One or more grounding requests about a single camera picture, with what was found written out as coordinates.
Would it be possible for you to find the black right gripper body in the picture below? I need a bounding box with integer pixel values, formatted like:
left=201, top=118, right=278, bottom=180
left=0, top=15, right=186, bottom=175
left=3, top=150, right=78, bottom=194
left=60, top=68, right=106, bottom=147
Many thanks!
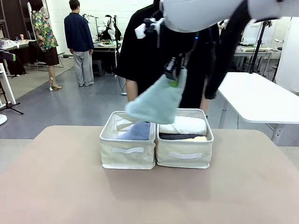
left=163, top=53, right=188, bottom=81

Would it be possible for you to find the light teal cone towel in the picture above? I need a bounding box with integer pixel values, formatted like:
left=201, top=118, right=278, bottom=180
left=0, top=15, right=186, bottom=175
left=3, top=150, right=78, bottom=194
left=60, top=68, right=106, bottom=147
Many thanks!
left=125, top=68, right=188, bottom=125

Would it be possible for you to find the white towel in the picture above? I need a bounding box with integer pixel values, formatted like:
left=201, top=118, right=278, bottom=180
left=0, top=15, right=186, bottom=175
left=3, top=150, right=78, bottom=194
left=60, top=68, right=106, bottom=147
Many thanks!
left=158, top=116, right=207, bottom=136

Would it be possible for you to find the dark grey towel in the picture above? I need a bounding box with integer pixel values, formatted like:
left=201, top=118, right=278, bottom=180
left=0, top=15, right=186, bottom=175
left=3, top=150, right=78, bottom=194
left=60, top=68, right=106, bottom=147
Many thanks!
left=159, top=133, right=201, bottom=140

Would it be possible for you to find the yellow towel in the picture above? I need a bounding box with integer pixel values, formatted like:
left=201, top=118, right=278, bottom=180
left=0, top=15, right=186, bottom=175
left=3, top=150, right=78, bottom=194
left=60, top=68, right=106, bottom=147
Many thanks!
left=183, top=136, right=208, bottom=142

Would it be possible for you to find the lavender blue cone towel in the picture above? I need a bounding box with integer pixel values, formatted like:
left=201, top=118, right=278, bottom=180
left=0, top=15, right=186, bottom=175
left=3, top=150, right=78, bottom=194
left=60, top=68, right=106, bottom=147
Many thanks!
left=115, top=121, right=151, bottom=141

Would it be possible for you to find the person's left forearm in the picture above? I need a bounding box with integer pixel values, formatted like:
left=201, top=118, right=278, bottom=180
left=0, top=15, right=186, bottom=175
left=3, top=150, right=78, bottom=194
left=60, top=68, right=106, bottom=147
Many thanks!
left=200, top=98, right=210, bottom=115

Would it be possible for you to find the person's right forearm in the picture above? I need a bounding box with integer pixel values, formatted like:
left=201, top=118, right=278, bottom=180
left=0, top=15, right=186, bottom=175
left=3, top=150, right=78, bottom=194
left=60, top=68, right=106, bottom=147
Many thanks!
left=125, top=78, right=139, bottom=103

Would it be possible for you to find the person in black shirt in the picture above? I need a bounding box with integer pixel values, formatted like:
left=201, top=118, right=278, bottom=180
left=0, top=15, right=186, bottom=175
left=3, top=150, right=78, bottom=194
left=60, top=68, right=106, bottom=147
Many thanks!
left=115, top=0, right=221, bottom=110

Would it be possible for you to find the background work table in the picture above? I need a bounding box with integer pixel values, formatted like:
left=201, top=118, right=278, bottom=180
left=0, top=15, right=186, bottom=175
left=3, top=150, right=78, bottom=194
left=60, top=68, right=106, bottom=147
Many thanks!
left=92, top=39, right=122, bottom=75

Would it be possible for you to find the black stool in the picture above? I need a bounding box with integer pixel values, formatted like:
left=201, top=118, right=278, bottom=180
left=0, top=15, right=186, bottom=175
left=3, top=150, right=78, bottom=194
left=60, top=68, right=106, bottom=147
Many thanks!
left=92, top=60, right=106, bottom=77

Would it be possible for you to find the cream fabric storage box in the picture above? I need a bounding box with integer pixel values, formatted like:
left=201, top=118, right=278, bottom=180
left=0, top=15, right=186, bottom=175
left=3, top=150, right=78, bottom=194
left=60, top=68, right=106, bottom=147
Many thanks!
left=156, top=108, right=214, bottom=169
left=99, top=111, right=157, bottom=170

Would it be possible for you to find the white table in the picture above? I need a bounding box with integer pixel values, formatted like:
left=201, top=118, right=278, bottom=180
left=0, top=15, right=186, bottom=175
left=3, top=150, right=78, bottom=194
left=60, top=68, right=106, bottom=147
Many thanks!
left=216, top=71, right=299, bottom=147

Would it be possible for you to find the tall black tripod stand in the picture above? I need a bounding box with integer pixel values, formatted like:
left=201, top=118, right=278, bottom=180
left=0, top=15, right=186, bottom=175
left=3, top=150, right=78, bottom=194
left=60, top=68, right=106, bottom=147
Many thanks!
left=249, top=21, right=273, bottom=74

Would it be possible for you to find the person in navy jacket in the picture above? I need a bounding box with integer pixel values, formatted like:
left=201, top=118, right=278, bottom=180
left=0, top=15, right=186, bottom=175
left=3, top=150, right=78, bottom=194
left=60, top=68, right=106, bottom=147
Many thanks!
left=64, top=0, right=95, bottom=87

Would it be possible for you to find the white hanging backdrop cloth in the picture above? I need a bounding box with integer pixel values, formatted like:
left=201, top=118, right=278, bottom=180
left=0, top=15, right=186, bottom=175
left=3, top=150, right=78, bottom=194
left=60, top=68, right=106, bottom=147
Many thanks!
left=274, top=17, right=299, bottom=95

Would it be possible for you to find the person in floral shirt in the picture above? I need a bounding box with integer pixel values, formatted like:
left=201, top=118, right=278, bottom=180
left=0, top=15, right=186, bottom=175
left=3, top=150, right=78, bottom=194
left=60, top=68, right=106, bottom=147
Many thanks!
left=29, top=0, right=63, bottom=91

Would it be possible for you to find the low black tripod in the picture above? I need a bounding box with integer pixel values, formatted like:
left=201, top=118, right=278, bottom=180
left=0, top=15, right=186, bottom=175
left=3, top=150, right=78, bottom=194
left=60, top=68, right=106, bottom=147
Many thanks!
left=0, top=81, right=24, bottom=115

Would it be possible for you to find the white metal rack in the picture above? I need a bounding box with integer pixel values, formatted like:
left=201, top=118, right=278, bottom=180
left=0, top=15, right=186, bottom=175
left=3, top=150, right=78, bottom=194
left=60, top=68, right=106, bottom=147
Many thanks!
left=0, top=63, right=17, bottom=107

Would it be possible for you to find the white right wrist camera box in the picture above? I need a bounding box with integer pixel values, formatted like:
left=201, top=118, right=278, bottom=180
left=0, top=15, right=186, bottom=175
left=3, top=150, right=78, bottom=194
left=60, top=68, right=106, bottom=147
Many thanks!
left=135, top=18, right=165, bottom=40

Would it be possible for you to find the black cable sleeve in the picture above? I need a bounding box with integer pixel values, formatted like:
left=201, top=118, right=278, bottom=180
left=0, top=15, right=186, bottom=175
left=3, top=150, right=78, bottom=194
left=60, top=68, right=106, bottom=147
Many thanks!
left=204, top=0, right=254, bottom=100

